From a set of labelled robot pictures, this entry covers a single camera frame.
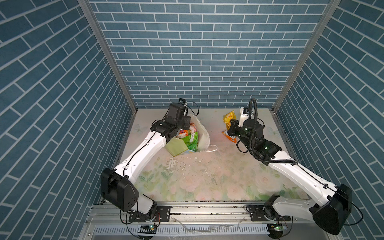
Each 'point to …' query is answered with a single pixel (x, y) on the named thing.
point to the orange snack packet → (230, 136)
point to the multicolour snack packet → (183, 133)
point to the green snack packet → (191, 141)
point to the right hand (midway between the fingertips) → (229, 118)
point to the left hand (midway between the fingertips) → (186, 117)
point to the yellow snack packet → (227, 117)
